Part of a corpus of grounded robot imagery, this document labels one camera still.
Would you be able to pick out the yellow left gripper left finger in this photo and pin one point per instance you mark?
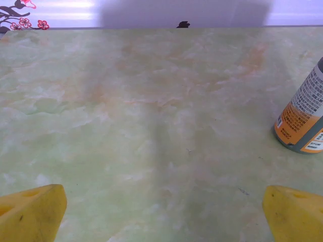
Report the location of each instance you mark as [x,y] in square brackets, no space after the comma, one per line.
[30,216]

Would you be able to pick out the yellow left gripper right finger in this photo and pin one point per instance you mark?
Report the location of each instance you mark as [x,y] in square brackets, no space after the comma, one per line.
[295,216]

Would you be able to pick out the red-capped bottle with orange label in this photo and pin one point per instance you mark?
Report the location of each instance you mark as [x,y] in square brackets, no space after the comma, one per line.
[302,113]

